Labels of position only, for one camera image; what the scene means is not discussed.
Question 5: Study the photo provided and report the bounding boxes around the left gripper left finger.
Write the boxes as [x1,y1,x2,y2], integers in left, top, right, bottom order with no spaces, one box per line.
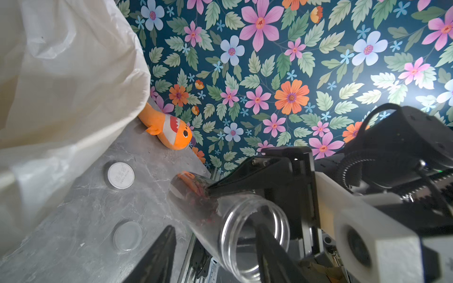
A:
[123,225,176,283]

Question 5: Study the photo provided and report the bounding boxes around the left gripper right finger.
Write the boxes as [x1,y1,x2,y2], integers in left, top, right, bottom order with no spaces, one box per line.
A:
[256,224,308,283]

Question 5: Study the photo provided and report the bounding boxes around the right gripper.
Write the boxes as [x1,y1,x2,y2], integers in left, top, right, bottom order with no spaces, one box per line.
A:
[206,147,324,258]

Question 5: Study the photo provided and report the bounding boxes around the clear jar with tea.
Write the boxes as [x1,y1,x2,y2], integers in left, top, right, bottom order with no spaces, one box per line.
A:
[168,172,290,283]

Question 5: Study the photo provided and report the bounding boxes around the white jar lid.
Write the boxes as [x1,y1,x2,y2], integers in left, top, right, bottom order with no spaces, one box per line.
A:
[107,162,135,190]

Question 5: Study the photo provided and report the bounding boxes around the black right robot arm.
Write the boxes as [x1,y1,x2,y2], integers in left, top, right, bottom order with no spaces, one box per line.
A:
[206,103,453,264]

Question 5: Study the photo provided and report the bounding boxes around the orange fish plush toy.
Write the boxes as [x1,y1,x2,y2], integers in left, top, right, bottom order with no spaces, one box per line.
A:
[138,103,193,150]

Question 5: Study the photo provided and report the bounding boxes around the white plastic bin liner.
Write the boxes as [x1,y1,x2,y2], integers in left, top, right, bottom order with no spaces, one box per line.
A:
[1,1,151,254]

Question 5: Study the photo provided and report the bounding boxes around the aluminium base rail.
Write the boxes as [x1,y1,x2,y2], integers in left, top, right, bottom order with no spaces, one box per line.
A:
[177,234,221,283]

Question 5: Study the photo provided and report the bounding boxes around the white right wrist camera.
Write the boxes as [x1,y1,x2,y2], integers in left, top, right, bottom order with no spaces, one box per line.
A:
[315,172,424,283]

